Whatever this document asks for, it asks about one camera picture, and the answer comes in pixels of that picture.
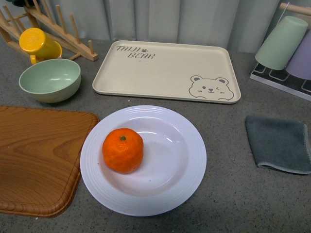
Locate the green bowl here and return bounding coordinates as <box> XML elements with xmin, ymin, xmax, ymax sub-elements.
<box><xmin>19</xmin><ymin>59</ymin><xmax>81</xmax><ymax>103</ymax></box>

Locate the dark green cup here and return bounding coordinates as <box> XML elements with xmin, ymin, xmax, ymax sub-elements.
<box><xmin>11</xmin><ymin>0</ymin><xmax>34</xmax><ymax>7</ymax></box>

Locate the orange mandarin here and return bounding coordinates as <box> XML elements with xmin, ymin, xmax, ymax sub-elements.
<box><xmin>102</xmin><ymin>128</ymin><xmax>144</xmax><ymax>173</ymax></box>

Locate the beige bear serving tray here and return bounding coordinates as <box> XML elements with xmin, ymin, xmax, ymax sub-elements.
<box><xmin>92</xmin><ymin>40</ymin><xmax>241</xmax><ymax>104</ymax></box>

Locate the wooden dish rack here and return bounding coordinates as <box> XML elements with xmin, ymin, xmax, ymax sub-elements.
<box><xmin>0</xmin><ymin>0</ymin><xmax>98</xmax><ymax>62</ymax></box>

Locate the white round plate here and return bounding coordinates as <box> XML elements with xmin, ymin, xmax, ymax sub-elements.
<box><xmin>80</xmin><ymin>105</ymin><xmax>207</xmax><ymax>216</ymax></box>

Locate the grey folded cloth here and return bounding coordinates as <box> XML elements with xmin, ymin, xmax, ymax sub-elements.
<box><xmin>245</xmin><ymin>116</ymin><xmax>311</xmax><ymax>175</ymax></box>

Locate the wooden cutting board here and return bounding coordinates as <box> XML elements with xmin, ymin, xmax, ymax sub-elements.
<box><xmin>0</xmin><ymin>106</ymin><xmax>99</xmax><ymax>217</ymax></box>

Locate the purple cup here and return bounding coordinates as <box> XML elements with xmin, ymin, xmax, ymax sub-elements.
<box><xmin>286</xmin><ymin>31</ymin><xmax>311</xmax><ymax>80</ymax></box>

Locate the yellow mug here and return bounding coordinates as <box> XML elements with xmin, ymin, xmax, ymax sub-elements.
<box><xmin>19</xmin><ymin>28</ymin><xmax>63</xmax><ymax>65</ymax></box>

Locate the white wire cup rack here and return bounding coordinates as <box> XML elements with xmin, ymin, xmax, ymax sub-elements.
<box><xmin>250</xmin><ymin>3</ymin><xmax>311</xmax><ymax>100</ymax></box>

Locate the grey curtain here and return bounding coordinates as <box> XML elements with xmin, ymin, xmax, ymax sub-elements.
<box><xmin>0</xmin><ymin>0</ymin><xmax>311</xmax><ymax>54</ymax></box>

